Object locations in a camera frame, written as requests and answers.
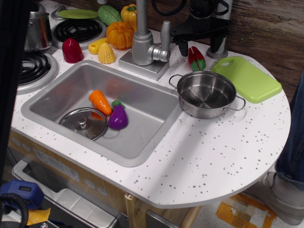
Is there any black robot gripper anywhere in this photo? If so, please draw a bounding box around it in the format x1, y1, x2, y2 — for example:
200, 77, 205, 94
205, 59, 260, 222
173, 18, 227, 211
171, 0, 225, 57

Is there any red toy pepper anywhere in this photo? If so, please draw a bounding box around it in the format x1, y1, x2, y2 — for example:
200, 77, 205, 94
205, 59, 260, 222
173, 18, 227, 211
188, 46, 206, 72

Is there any yellow toy bell pepper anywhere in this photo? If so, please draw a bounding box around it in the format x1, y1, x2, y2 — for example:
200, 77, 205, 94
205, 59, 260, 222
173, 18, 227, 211
121, 4, 137, 31

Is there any steel pot lid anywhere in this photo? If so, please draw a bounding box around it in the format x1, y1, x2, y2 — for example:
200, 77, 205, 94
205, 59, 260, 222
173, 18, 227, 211
59, 107, 108, 140

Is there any tall steel pot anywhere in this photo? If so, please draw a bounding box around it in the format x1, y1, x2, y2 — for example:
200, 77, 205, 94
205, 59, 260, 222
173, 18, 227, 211
24, 11, 52, 52

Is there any grey support pole with base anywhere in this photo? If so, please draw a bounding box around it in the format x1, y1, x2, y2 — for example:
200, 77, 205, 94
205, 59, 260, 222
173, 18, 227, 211
207, 0, 233, 59

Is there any silver toy faucet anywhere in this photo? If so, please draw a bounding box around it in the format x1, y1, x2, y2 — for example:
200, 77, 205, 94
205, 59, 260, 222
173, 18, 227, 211
118, 0, 172, 80

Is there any green plastic cutting board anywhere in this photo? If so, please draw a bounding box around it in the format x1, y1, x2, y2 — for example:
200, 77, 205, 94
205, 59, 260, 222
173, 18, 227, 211
212, 56, 282, 104

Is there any orange toy pumpkin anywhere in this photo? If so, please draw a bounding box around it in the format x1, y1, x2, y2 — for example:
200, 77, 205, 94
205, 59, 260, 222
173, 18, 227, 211
106, 21, 134, 49

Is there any grey toy sink basin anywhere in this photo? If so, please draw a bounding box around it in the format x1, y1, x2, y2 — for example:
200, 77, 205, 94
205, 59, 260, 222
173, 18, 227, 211
21, 60, 182, 166

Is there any yellow toy corn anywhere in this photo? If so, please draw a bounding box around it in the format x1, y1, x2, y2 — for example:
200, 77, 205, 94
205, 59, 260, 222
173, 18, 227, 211
97, 42, 116, 64

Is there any green toy bitter gourd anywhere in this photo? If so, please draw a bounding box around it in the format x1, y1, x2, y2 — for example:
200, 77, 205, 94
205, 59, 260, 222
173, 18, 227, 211
97, 5, 122, 26

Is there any small yellow toy piece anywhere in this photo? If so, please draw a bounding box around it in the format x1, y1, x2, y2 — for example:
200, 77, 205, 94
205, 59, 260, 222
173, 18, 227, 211
88, 38, 108, 55

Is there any purple toy eggplant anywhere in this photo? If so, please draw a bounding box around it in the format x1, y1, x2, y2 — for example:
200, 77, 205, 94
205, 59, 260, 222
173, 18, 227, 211
108, 100, 129, 130

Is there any back stove burner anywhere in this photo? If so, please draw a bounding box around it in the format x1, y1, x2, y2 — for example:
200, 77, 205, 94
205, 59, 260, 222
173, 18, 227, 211
51, 19, 107, 50

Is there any stove burner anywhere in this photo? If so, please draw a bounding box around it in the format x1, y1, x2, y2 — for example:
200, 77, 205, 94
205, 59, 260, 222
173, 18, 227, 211
51, 19, 107, 50
17, 52, 59, 95

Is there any orange toy carrot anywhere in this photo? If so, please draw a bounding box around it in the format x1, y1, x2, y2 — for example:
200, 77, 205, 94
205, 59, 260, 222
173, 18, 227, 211
89, 90, 112, 115

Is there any green plastic plate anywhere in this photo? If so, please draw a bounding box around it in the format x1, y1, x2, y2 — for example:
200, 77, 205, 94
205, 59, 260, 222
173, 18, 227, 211
58, 9, 98, 19

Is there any dark red toy vegetable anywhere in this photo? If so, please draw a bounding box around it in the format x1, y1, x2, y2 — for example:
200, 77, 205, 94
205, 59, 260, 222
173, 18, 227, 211
62, 38, 85, 64

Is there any person leg in jeans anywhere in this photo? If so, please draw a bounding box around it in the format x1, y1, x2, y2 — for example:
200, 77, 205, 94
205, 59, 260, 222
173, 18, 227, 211
275, 73, 304, 188

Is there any front stove burner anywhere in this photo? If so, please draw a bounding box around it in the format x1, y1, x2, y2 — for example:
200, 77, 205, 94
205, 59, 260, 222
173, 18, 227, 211
17, 52, 59, 95

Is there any grey sneaker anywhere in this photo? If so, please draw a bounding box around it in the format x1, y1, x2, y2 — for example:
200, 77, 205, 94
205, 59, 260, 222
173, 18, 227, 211
245, 172, 304, 225

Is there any blue clamp tool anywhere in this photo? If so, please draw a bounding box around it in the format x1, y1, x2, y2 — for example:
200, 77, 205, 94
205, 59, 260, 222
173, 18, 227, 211
0, 179, 44, 209

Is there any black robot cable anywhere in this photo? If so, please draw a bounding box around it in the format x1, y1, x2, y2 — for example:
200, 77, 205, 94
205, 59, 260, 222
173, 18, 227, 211
151, 0, 185, 17

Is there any small steel pan with handles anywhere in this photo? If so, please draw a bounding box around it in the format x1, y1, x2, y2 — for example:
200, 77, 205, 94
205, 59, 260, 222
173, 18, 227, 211
169, 71, 246, 119

